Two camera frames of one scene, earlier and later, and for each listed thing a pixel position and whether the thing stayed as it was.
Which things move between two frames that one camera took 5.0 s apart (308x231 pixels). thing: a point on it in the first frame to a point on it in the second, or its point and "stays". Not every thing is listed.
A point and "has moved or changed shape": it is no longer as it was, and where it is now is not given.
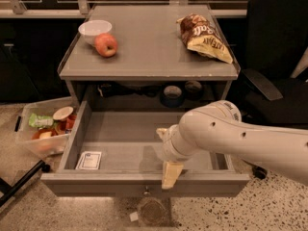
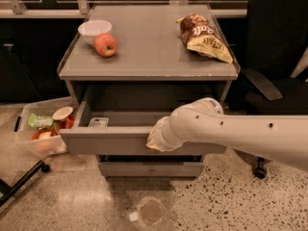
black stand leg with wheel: x=8 y=192 stays
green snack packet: x=40 y=120 stays
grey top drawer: x=114 y=150 has moved or changed shape
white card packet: x=89 y=161 to x=98 y=122
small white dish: x=63 y=113 stays
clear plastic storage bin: x=46 y=125 stays
